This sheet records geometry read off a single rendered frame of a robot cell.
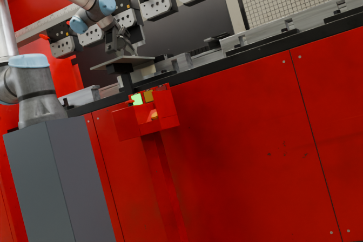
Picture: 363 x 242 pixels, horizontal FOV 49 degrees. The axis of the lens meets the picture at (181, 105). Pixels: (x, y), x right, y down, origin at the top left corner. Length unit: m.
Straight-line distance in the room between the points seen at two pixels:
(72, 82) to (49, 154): 1.67
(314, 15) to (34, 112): 1.08
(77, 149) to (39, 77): 0.25
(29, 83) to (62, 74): 1.51
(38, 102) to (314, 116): 0.95
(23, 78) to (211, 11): 1.34
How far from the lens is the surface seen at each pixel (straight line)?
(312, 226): 1.64
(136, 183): 1.89
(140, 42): 1.97
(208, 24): 2.36
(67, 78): 2.83
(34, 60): 1.32
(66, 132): 1.27
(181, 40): 2.43
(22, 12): 2.45
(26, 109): 1.30
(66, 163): 1.25
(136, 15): 1.99
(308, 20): 1.67
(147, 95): 1.68
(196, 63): 2.08
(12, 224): 2.36
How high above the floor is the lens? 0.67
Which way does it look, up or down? 2 degrees up
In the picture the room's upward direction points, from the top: 15 degrees counter-clockwise
